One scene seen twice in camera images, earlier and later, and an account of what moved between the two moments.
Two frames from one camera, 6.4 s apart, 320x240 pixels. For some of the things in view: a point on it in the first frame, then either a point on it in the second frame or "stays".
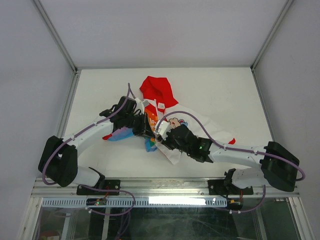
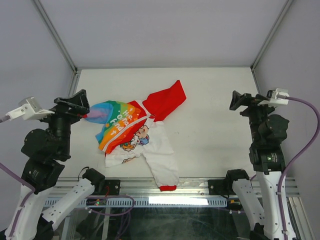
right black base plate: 223,187 stays
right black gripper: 165,142 → 246,99
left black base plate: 109,184 stays
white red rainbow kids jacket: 164,106 → 127,129
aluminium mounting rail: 155,187 stays
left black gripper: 144,129 → 79,100
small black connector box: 235,204 stays
